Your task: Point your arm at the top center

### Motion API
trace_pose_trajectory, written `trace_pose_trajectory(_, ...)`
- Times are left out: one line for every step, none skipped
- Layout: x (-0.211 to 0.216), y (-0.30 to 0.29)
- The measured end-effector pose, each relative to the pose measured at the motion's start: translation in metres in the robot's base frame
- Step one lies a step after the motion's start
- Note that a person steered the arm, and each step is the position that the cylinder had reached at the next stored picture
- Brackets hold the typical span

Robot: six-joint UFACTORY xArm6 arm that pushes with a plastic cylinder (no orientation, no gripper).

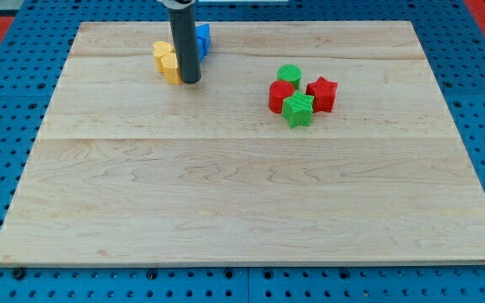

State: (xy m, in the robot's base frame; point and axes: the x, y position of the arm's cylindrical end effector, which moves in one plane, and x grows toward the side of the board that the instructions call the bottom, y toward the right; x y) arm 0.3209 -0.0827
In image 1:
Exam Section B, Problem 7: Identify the green star block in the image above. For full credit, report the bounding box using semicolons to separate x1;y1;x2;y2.
281;90;314;128

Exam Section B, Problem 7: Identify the red cylinder block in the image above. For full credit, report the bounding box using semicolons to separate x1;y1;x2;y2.
268;80;296;114

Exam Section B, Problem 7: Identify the green cylinder block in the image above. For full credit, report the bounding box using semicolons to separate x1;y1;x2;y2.
277;64;302;89

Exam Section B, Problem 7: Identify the red star block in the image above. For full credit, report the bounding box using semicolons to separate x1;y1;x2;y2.
306;77;338;113

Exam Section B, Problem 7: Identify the yellow cylinder block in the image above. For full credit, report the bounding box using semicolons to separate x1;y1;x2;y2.
161;53;182;85

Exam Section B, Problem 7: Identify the light wooden board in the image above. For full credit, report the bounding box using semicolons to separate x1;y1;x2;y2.
0;21;485;268

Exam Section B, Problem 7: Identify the blue plastic block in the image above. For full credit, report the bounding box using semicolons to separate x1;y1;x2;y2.
195;24;211;62

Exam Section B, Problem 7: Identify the yellow heart block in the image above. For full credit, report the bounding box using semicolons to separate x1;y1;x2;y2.
153;40;174;72

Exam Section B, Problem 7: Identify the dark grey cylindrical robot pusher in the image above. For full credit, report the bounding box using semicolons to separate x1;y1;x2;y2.
159;0;201;84

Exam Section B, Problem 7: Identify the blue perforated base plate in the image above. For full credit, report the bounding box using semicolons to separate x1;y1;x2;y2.
0;1;485;302

